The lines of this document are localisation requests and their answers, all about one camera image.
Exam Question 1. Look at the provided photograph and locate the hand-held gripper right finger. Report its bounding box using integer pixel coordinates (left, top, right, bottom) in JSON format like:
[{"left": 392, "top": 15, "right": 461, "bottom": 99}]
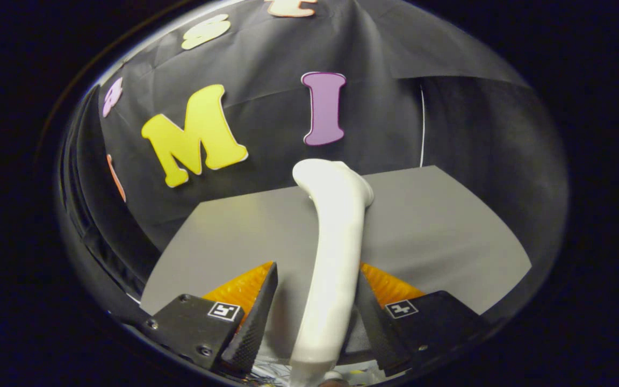
[{"left": 357, "top": 262, "right": 490, "bottom": 377}]

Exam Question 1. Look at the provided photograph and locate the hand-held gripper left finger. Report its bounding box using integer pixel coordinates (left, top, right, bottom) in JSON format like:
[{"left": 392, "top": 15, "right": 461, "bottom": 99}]
[{"left": 140, "top": 261, "right": 279, "bottom": 375}]

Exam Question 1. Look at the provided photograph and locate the white garment steamer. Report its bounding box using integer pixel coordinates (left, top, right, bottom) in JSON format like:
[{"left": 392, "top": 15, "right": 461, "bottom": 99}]
[{"left": 288, "top": 158, "right": 375, "bottom": 387}]

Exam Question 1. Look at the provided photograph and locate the black suit jacket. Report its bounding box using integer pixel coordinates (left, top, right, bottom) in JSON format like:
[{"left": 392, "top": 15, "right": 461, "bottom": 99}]
[{"left": 61, "top": 85, "right": 161, "bottom": 302}]

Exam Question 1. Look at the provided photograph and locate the grey cabinet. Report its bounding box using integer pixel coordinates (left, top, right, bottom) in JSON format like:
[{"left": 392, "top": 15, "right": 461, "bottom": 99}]
[{"left": 140, "top": 165, "right": 533, "bottom": 366}]

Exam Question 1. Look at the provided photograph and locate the thin wall cable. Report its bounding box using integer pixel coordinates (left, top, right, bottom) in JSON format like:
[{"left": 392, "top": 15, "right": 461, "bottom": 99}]
[{"left": 420, "top": 86, "right": 426, "bottom": 168}]

